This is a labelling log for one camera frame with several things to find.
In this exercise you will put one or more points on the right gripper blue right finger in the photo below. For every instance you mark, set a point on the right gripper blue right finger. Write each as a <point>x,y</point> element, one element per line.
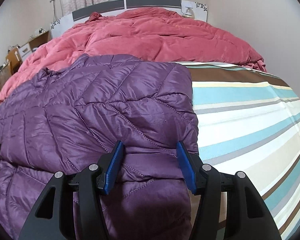
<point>247,216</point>

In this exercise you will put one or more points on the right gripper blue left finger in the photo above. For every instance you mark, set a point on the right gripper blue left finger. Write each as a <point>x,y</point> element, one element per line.
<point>52,215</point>

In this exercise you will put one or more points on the purple quilted down jacket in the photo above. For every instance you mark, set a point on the purple quilted down jacket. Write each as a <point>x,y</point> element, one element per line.
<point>67,119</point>

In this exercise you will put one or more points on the striped bed sheet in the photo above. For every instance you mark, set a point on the striped bed sheet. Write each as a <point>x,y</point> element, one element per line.
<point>250,121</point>

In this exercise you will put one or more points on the wooden desk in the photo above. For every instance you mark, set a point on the wooden desk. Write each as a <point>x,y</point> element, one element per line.
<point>5,74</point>

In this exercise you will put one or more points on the wooden chair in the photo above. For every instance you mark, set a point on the wooden chair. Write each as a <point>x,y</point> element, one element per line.
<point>14,60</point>

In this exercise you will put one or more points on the red pink quilted duvet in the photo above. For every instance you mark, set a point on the red pink quilted duvet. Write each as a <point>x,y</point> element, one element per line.
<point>150,34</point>

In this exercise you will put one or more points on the bedside lamp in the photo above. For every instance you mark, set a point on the bedside lamp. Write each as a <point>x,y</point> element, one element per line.
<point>187,11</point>

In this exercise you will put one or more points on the white grey bed headboard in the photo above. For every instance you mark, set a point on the white grey bed headboard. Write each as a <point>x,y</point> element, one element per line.
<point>113,8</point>

